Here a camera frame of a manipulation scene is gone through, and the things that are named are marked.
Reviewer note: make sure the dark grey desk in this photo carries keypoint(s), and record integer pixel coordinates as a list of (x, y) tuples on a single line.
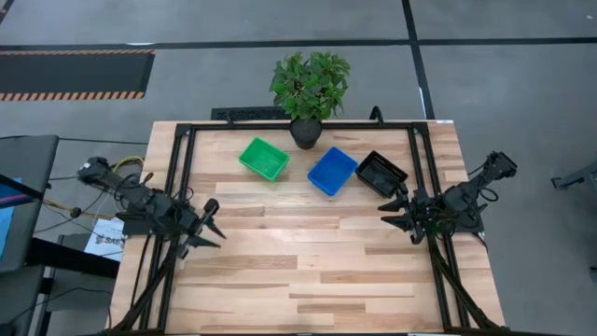
[(28, 163)]

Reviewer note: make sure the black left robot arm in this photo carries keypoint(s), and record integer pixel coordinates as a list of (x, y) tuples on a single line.
[(140, 200)]

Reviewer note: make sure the white printed paper sheet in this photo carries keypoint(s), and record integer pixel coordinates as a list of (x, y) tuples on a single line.
[(105, 242)]

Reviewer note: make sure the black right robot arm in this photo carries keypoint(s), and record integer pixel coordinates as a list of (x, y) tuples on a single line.
[(466, 196)]

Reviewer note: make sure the black metal table frame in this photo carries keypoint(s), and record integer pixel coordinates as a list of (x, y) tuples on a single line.
[(364, 126)]

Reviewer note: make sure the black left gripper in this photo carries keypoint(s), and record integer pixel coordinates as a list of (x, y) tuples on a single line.
[(191, 224)]

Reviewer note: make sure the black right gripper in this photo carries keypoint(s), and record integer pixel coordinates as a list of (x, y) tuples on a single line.
[(422, 212)]

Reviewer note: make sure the green slotted plastic basket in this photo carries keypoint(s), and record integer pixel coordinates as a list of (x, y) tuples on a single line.
[(262, 172), (266, 156)]

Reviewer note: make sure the black slotted plastic basket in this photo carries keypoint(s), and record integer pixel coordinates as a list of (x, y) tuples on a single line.
[(380, 175)]

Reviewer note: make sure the black table clamp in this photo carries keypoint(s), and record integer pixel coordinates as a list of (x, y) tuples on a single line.
[(228, 119), (382, 119)]

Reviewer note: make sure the green plant in black pot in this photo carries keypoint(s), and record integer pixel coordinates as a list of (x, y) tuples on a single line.
[(305, 133)]

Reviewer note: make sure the blue slotted plastic basket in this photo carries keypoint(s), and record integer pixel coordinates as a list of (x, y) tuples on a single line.
[(332, 168), (322, 185)]

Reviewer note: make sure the black metal stand foot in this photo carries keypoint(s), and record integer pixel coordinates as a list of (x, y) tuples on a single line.
[(576, 177)]

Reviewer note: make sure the black floor mat striped edges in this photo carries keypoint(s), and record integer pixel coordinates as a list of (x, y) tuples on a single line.
[(74, 74)]

